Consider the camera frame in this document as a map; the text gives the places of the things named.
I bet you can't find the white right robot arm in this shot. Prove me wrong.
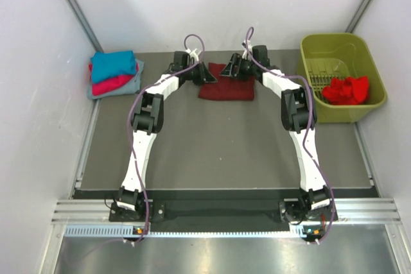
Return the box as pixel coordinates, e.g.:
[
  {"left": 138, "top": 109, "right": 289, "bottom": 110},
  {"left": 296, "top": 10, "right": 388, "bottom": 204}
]
[{"left": 220, "top": 40, "right": 333, "bottom": 224}]

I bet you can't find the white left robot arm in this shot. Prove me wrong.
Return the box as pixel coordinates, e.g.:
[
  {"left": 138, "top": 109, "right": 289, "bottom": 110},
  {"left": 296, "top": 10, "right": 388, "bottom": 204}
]
[{"left": 110, "top": 49, "right": 216, "bottom": 222}]

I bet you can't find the light blue folded shirt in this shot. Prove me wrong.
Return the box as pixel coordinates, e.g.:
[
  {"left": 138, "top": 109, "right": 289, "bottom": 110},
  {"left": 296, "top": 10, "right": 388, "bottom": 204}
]
[{"left": 86, "top": 59, "right": 144, "bottom": 100}]

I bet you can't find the slotted cable duct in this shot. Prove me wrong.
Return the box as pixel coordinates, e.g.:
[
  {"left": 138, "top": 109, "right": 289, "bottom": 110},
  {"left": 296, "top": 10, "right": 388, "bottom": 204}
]
[{"left": 64, "top": 225, "right": 322, "bottom": 239}]

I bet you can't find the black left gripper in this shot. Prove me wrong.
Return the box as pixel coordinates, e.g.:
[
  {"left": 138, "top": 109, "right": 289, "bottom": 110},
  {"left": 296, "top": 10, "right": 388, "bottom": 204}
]
[{"left": 183, "top": 61, "right": 217, "bottom": 86}]

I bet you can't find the olive green plastic bin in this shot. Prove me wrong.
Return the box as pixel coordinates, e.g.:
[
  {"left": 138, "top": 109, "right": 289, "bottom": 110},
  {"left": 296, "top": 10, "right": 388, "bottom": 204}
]
[{"left": 297, "top": 33, "right": 387, "bottom": 123}]

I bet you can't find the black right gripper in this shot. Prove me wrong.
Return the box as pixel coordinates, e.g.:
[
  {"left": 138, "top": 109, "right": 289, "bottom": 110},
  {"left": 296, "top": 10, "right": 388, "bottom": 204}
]
[{"left": 219, "top": 54, "right": 256, "bottom": 82}]

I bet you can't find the bright red crumpled shirt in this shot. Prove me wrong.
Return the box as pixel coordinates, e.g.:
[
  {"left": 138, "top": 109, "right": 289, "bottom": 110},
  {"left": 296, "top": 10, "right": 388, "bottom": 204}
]
[{"left": 322, "top": 76, "right": 370, "bottom": 105}]

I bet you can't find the aluminium frame rail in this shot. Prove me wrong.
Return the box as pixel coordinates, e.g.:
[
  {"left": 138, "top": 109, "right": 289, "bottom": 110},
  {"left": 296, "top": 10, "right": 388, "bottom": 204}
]
[{"left": 51, "top": 198, "right": 401, "bottom": 225}]

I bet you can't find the teal folded shirt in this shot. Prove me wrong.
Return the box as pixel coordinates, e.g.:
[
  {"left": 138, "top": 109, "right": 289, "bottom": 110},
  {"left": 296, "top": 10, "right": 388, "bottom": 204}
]
[{"left": 91, "top": 51, "right": 137, "bottom": 83}]

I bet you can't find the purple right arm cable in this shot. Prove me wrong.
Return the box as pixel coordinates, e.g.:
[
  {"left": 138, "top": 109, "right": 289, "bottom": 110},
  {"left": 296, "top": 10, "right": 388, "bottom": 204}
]
[{"left": 241, "top": 26, "right": 336, "bottom": 244}]

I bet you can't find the dark red t shirt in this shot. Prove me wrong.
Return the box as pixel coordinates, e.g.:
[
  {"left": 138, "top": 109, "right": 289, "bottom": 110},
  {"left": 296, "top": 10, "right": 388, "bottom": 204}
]
[{"left": 198, "top": 62, "right": 255, "bottom": 101}]

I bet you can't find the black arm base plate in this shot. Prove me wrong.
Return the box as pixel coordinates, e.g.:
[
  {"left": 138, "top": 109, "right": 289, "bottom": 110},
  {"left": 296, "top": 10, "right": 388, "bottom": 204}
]
[{"left": 109, "top": 200, "right": 333, "bottom": 223}]

